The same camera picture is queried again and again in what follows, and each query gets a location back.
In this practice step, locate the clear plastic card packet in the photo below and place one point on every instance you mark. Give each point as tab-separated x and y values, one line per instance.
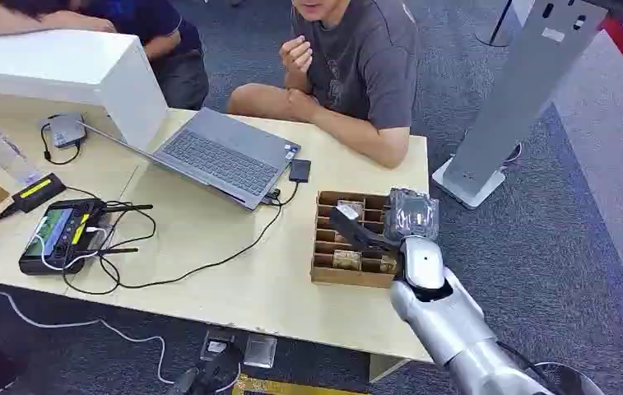
413	215

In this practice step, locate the grey adapter hub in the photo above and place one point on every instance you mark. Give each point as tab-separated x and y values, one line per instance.
66	131

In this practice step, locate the clear square plate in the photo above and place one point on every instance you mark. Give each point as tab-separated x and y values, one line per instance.
260	351

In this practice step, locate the small black external drive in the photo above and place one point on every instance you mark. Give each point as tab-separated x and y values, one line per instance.
299	170

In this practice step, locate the person seated at desk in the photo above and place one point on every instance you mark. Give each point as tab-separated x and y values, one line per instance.
360	71

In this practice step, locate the wooden card box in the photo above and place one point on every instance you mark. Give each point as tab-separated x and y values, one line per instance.
344	277

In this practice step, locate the yellow floor tape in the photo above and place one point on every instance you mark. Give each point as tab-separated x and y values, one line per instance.
289	388

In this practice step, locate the clear plastic water bottle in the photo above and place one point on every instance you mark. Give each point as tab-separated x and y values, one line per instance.
3	155

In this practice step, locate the black robot foot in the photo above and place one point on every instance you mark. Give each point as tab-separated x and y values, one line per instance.
196	379

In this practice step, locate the grey metal stand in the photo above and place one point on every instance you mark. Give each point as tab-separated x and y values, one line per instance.
518	92

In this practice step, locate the black box with yellow label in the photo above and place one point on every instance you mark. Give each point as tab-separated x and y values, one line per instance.
38	192

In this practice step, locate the black device under desk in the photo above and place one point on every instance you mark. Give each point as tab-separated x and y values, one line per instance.
215	344

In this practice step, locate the black remote controller with screen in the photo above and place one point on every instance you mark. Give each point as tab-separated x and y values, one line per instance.
63	234

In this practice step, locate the desk leg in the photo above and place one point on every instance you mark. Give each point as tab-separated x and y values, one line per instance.
384	366

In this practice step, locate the person leaning on box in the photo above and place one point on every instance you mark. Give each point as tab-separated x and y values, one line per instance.
175	60

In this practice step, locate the grey laptop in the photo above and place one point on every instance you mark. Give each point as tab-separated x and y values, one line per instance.
218	158

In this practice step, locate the large white box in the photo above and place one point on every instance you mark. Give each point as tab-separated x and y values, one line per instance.
60	71

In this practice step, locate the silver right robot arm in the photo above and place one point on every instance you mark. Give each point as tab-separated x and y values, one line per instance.
453	327

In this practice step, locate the card packet in box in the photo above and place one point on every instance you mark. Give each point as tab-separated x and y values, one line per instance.
352	207
347	260
388	264

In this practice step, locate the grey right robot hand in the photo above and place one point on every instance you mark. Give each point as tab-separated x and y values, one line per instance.
423	264

